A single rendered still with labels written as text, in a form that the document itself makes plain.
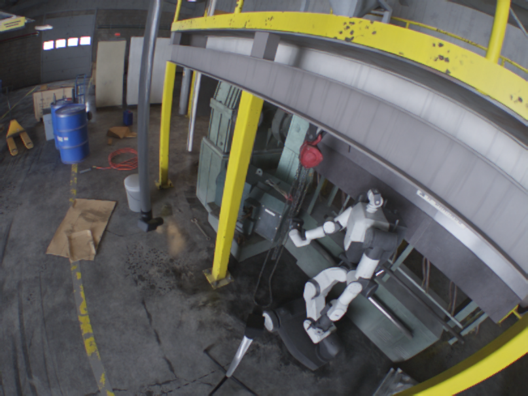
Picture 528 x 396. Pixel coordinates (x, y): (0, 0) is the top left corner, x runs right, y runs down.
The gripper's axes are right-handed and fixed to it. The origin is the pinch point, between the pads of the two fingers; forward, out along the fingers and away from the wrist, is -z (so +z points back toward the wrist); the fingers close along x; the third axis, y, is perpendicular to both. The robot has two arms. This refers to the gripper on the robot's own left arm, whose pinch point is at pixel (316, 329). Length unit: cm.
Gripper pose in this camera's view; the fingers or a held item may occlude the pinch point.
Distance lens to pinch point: 162.6
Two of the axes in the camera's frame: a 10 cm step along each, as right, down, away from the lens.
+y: -2.4, 3.8, -8.9
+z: 3.3, -8.3, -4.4
